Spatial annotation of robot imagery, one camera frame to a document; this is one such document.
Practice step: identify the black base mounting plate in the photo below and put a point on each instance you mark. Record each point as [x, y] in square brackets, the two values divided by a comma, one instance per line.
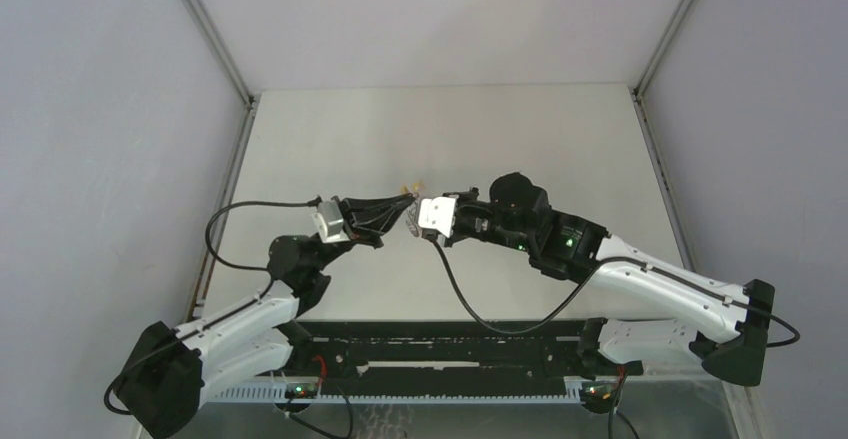
[446, 359]

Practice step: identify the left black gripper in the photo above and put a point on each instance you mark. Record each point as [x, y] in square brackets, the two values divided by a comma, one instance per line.
[365, 221]

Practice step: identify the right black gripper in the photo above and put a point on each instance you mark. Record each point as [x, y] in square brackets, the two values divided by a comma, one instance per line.
[471, 197]

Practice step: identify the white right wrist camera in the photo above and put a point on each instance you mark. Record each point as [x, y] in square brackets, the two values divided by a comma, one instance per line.
[437, 214]

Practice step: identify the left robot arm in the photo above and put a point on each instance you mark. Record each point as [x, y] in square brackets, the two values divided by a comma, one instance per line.
[225, 330]

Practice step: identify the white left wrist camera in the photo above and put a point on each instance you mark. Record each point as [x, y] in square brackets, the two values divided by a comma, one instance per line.
[330, 223]

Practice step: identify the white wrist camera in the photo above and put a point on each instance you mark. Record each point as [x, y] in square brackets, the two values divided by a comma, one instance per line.
[330, 223]
[437, 214]

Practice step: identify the large keyring with yellow grip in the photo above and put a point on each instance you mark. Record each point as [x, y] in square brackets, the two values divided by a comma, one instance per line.
[415, 190]

